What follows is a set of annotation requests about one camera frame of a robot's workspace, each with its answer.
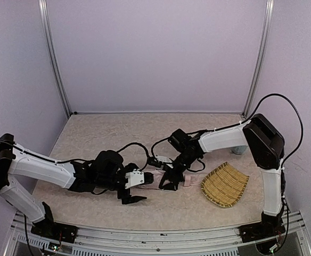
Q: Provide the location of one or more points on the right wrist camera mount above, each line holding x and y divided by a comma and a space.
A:
159, 161

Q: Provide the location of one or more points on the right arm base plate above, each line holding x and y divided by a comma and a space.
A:
257, 231

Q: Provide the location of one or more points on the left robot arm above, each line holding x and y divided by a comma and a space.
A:
106, 172

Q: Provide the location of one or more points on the aluminium corner post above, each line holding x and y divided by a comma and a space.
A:
53, 59
260, 56

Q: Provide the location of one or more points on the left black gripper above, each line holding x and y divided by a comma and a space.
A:
122, 190

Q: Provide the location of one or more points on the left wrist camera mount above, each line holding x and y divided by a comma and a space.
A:
136, 178

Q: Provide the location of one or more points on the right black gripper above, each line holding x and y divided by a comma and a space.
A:
173, 173

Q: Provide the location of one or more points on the right aluminium corner post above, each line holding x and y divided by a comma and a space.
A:
260, 56

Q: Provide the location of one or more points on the woven bamboo tray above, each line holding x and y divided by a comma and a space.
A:
224, 185

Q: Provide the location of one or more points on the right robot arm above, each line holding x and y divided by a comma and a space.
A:
266, 145

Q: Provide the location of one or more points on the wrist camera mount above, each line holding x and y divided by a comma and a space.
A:
159, 161
136, 178

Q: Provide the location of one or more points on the aluminium front rail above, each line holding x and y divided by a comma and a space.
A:
104, 241

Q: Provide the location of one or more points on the white and blue cup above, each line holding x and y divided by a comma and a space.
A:
239, 150

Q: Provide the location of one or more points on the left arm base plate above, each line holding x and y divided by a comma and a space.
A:
57, 231

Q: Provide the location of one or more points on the left aluminium corner post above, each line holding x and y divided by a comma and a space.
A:
53, 59

